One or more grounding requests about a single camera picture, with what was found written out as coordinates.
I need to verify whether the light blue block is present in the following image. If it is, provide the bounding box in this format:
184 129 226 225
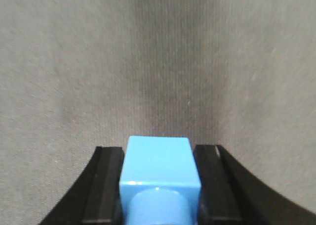
119 135 201 225

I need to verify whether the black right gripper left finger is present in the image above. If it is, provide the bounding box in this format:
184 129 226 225
40 146 124 225

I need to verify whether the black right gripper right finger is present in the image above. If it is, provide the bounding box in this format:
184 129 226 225
194 144 316 225

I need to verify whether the dark grey conveyor belt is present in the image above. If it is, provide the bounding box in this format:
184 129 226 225
0 0 316 225

